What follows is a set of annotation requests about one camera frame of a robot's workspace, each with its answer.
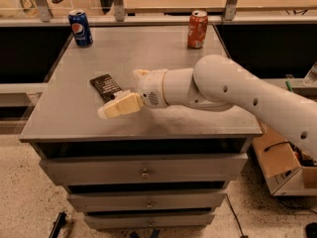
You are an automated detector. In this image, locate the green stick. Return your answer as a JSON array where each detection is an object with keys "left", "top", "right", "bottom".
[{"left": 285, "top": 80, "right": 293, "bottom": 92}]

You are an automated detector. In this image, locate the black round object floor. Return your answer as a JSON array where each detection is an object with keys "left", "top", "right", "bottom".
[{"left": 305, "top": 222, "right": 317, "bottom": 238}]

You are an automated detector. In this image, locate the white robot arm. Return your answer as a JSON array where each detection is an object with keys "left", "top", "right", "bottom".
[{"left": 98, "top": 55, "right": 317, "bottom": 158}]

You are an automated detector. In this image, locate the blue pepsi can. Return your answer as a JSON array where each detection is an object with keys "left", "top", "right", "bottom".
[{"left": 68, "top": 10, "right": 93, "bottom": 48}]

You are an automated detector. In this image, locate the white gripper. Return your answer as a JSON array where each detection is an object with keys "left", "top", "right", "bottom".
[{"left": 97, "top": 69, "right": 168, "bottom": 119}]

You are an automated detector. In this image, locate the bottom grey drawer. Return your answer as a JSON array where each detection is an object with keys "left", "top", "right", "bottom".
[{"left": 84, "top": 211, "right": 214, "bottom": 230}]

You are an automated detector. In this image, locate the grey drawer cabinet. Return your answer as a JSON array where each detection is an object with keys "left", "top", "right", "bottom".
[{"left": 20, "top": 26, "right": 261, "bottom": 216}]

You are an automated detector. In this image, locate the black object on floor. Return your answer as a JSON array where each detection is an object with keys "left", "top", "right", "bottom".
[{"left": 49, "top": 212, "right": 66, "bottom": 238}]

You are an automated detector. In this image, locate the black rxbar chocolate bar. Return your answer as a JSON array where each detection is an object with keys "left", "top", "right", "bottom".
[{"left": 90, "top": 74, "right": 122, "bottom": 103}]

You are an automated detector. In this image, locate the black cable on floor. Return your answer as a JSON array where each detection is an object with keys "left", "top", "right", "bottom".
[{"left": 224, "top": 193, "right": 250, "bottom": 238}]

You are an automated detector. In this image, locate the metal railing frame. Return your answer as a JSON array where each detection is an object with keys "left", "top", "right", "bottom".
[{"left": 0, "top": 0, "right": 317, "bottom": 27}]

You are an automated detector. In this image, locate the cardboard box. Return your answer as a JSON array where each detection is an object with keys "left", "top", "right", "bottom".
[{"left": 252, "top": 121, "right": 317, "bottom": 196}]

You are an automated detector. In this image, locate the top grey drawer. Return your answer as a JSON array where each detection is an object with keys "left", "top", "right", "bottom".
[{"left": 40, "top": 153, "right": 248, "bottom": 185}]

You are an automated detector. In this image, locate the grey drawer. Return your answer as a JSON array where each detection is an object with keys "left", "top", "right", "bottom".
[
  {"left": 40, "top": 153, "right": 248, "bottom": 185},
  {"left": 84, "top": 211, "right": 214, "bottom": 230},
  {"left": 67, "top": 189, "right": 226, "bottom": 213}
]

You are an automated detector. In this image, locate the orange soda can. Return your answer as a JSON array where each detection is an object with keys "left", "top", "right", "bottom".
[{"left": 187, "top": 10, "right": 208, "bottom": 49}]

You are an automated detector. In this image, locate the middle grey drawer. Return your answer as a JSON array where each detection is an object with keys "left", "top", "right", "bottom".
[{"left": 67, "top": 189, "right": 226, "bottom": 213}]

